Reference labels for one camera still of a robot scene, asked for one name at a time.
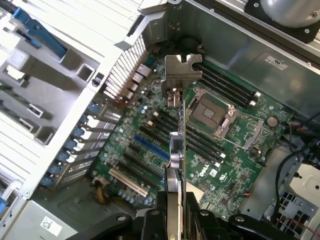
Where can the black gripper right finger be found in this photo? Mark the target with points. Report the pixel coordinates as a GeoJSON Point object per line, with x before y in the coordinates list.
{"type": "Point", "coordinates": [193, 217]}

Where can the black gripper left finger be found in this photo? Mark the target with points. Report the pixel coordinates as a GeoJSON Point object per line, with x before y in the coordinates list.
{"type": "Point", "coordinates": [162, 215]}

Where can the white expansion slot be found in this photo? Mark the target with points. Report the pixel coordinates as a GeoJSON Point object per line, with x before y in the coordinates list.
{"type": "Point", "coordinates": [128, 182]}

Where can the black expansion slot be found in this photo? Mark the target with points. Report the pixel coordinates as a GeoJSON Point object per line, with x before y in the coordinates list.
{"type": "Point", "coordinates": [140, 172]}
{"type": "Point", "coordinates": [145, 160]}

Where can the blue expansion slot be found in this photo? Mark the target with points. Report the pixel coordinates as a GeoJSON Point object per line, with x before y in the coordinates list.
{"type": "Point", "coordinates": [152, 148]}

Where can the black RAM slot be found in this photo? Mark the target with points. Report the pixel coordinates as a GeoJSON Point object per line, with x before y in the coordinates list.
{"type": "Point", "coordinates": [160, 125]}
{"type": "Point", "coordinates": [228, 81]}
{"type": "Point", "coordinates": [232, 77]}
{"type": "Point", "coordinates": [225, 85]}
{"type": "Point", "coordinates": [166, 118]}
{"type": "Point", "coordinates": [221, 88]}

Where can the metal slot cover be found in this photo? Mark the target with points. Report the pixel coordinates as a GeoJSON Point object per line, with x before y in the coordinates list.
{"type": "Point", "coordinates": [95, 137]}
{"type": "Point", "coordinates": [88, 147]}
{"type": "Point", "coordinates": [100, 126]}
{"type": "Point", "coordinates": [110, 117]}

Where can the silver chipset heatsink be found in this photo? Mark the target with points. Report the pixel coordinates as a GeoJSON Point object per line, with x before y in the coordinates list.
{"type": "Point", "coordinates": [197, 192]}

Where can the green Dell motherboard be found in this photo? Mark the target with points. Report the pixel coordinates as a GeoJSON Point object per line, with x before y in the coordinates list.
{"type": "Point", "coordinates": [232, 172]}

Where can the metal socket cover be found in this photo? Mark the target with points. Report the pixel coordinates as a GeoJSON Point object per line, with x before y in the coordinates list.
{"type": "Point", "coordinates": [252, 136]}

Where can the CPU socket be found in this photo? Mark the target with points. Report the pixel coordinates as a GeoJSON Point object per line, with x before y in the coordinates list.
{"type": "Point", "coordinates": [208, 112]}

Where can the white barcode sticker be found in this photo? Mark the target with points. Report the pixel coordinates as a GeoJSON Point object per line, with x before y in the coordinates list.
{"type": "Point", "coordinates": [51, 223]}

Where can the metal drive cage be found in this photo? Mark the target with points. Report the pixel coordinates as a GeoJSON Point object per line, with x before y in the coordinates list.
{"type": "Point", "coordinates": [303, 197]}

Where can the silver coin cell battery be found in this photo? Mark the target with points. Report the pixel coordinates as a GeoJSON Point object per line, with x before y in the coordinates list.
{"type": "Point", "coordinates": [272, 121]}

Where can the grey certification sticker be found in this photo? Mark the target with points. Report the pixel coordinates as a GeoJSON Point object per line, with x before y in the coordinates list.
{"type": "Point", "coordinates": [277, 63]}

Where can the grey metal PC case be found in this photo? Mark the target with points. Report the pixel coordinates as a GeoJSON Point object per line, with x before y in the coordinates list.
{"type": "Point", "coordinates": [225, 32]}

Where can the blue plastic latch lever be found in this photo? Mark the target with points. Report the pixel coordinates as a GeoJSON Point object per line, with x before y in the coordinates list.
{"type": "Point", "coordinates": [42, 32]}

